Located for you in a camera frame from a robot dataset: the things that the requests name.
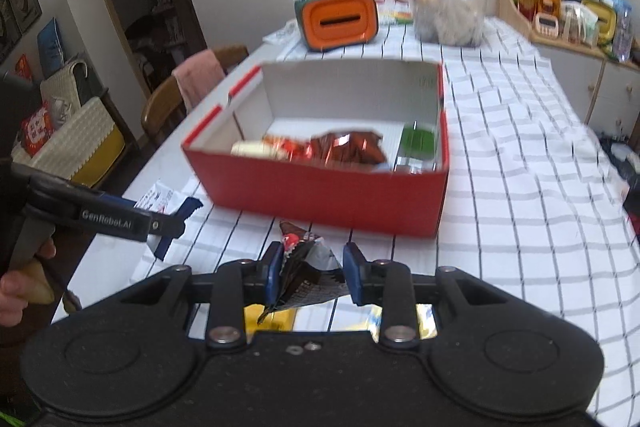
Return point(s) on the black snack packet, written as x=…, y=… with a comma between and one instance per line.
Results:
x=305, y=277

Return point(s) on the clear water bottle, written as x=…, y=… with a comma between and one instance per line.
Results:
x=622, y=29

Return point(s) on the wooden tray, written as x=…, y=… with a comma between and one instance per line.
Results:
x=512, y=9

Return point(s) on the white woven bag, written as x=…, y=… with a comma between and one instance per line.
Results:
x=75, y=137

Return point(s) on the wooden chair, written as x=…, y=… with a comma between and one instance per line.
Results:
x=160, y=107

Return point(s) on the white blue-edged snack packet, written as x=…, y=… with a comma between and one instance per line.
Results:
x=160, y=197

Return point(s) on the red foil snack packet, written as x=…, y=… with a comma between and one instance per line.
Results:
x=350, y=147

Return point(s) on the pink towel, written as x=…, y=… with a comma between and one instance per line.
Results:
x=197, y=77

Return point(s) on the yellow cartoon snack packet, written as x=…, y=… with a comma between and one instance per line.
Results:
x=425, y=319

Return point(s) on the red printed packet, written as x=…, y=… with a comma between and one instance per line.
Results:
x=36, y=129

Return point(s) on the person's left hand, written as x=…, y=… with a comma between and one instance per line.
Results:
x=20, y=292

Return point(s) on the yellow green container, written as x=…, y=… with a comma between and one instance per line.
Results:
x=600, y=19

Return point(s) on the pale yellow snack packet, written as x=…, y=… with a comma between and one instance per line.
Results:
x=250, y=149

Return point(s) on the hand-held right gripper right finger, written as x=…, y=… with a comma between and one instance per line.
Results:
x=350, y=274

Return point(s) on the white sideboard cabinet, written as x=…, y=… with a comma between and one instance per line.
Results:
x=590, y=82

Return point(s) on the orange grey tissue box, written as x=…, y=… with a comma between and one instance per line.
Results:
x=340, y=22

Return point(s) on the orange red snack packet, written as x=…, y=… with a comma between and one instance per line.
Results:
x=282, y=146

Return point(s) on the red cardboard box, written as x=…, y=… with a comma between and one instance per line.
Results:
x=320, y=202

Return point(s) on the green snack bar packet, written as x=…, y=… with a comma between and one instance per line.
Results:
x=415, y=142

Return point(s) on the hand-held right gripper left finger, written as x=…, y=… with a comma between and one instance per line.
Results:
x=274, y=272

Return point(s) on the white kitchen timer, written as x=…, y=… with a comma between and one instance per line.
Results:
x=545, y=24

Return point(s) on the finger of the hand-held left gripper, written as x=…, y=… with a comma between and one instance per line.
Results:
x=117, y=200
x=167, y=227

